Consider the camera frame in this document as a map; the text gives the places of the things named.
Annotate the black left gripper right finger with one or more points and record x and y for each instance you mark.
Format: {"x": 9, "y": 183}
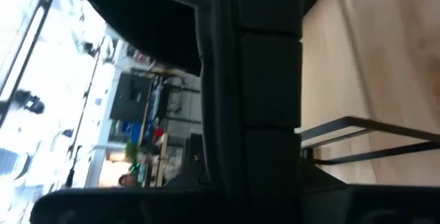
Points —
{"x": 316, "y": 177}

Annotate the black background monitor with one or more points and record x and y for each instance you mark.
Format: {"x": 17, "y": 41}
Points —
{"x": 130, "y": 97}

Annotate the person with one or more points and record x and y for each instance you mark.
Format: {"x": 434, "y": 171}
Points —
{"x": 128, "y": 181}

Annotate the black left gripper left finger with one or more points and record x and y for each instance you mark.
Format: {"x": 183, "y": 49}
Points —
{"x": 196, "y": 179}

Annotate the wooden shelf with black legs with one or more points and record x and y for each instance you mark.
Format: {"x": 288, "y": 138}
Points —
{"x": 378, "y": 125}

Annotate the black ceiling spotlight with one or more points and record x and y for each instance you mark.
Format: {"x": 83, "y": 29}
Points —
{"x": 31, "y": 103}

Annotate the small green background plant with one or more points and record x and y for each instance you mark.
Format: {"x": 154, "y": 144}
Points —
{"x": 131, "y": 152}

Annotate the black slide sandal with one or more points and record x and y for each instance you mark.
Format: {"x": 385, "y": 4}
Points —
{"x": 268, "y": 79}

